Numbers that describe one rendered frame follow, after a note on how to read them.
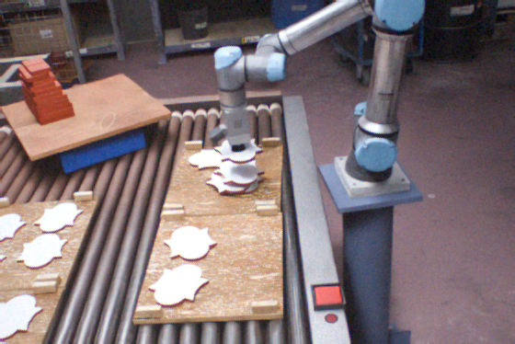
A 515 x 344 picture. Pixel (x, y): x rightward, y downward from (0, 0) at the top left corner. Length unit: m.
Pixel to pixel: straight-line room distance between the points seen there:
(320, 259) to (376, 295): 0.63
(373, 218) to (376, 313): 0.42
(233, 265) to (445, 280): 1.58
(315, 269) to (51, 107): 1.16
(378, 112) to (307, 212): 0.35
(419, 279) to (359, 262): 0.90
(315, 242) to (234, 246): 0.22
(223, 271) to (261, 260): 0.10
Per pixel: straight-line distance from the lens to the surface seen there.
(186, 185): 1.91
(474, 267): 3.06
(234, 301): 1.46
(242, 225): 1.69
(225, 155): 1.77
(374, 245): 2.04
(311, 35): 1.73
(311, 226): 1.70
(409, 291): 2.88
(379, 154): 1.71
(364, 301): 2.20
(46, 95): 2.24
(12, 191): 2.15
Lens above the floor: 1.92
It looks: 31 degrees down
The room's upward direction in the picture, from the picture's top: 5 degrees counter-clockwise
